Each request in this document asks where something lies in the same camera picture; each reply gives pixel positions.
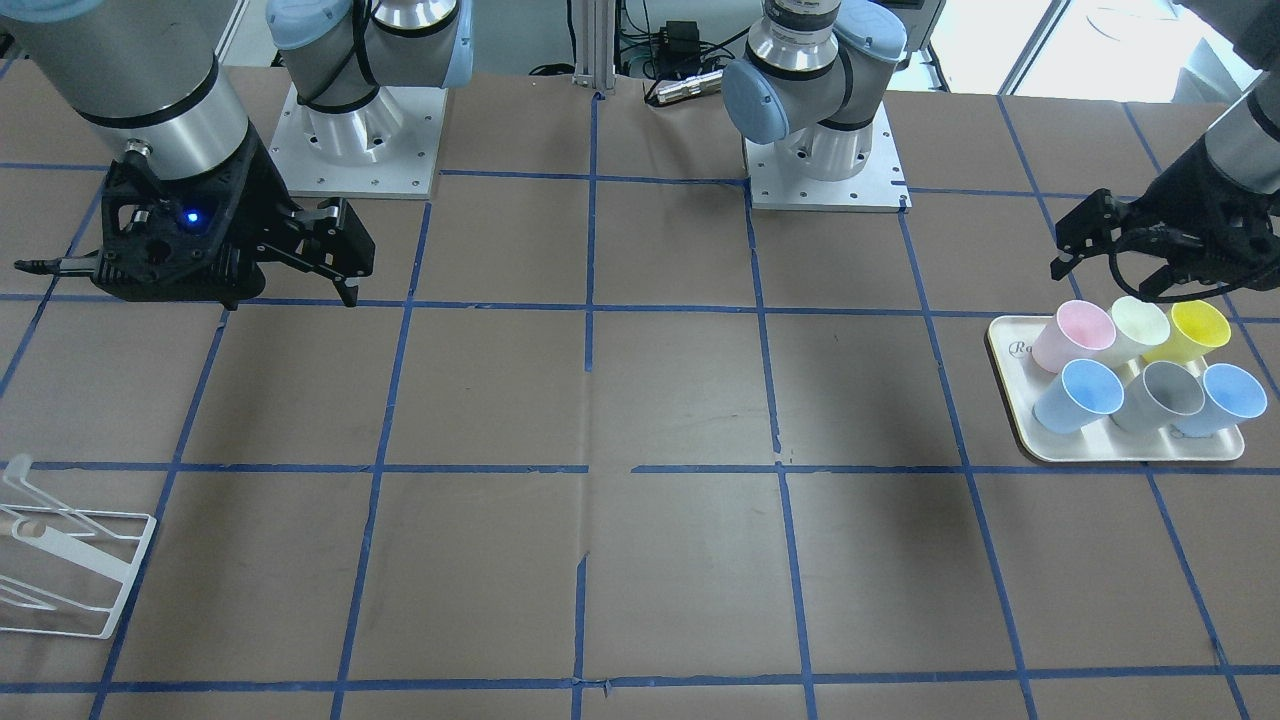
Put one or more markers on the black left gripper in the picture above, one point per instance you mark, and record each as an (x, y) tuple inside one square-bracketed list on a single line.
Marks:
[(1192, 207)]

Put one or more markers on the white wire cup rack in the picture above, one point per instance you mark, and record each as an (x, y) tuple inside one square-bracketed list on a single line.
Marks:
[(73, 547)]

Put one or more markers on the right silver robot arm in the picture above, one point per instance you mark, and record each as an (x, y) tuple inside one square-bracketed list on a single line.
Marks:
[(147, 79)]

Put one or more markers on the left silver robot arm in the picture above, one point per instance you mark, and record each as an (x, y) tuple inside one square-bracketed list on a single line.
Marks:
[(829, 62)]

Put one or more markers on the white plastic tray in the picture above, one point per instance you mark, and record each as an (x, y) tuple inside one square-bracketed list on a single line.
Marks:
[(1010, 338)]

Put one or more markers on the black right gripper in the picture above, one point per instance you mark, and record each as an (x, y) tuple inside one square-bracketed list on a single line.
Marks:
[(256, 203)]

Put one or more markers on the grey plastic cup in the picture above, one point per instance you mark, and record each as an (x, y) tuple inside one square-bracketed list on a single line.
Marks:
[(1161, 394)]

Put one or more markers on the pink plastic cup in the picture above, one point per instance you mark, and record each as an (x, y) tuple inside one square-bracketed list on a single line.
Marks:
[(1079, 329)]

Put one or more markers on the cream plastic cup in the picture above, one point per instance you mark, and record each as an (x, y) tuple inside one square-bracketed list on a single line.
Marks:
[(1139, 327)]

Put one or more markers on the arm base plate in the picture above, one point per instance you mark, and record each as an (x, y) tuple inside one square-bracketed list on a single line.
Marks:
[(827, 169), (385, 150)]

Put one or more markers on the yellow plastic cup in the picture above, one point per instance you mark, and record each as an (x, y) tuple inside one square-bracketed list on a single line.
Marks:
[(1195, 328)]

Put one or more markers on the light blue plastic cup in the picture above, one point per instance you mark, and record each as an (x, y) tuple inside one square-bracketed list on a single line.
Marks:
[(1083, 392)]

